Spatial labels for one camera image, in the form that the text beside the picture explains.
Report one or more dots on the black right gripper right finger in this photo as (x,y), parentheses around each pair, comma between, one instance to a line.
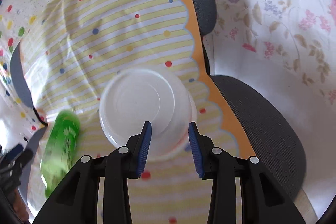
(263,200)

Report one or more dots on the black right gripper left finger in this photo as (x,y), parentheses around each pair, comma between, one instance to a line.
(75,199)

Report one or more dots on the white yogurt cup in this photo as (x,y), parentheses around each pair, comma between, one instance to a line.
(148,93)

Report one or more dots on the grey office chair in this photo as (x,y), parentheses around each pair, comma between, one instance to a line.
(276,143)

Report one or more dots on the floral backdrop cloth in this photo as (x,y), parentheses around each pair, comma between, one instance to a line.
(297,35)

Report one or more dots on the yellow striped chair cloth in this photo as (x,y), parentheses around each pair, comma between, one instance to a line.
(83,44)

